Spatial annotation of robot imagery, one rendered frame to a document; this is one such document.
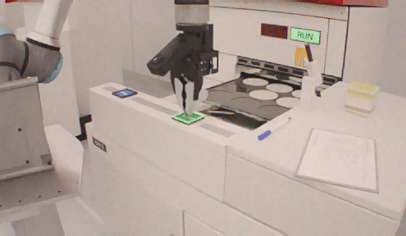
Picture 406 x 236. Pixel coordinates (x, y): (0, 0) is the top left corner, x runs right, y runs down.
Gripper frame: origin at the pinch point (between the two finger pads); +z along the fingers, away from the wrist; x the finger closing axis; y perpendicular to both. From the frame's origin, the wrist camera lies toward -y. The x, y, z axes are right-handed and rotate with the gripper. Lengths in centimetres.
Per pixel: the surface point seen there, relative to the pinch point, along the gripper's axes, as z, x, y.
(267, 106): 8.0, -1.2, 34.1
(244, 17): -16, 27, 59
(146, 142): 10.2, 10.6, -4.0
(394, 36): -2, -7, 207
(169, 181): 18.4, 2.4, -3.9
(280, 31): -12, 10, 58
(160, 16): 9, 255, 207
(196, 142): 4.0, -7.2, -4.0
